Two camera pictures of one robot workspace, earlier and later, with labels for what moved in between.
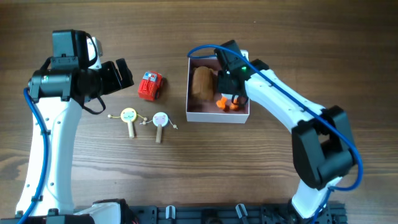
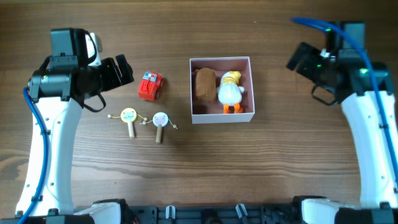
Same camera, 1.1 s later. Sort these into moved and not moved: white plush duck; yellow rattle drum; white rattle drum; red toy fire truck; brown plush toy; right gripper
Moved: white plush duck; right gripper
Not moved: yellow rattle drum; brown plush toy; red toy fire truck; white rattle drum
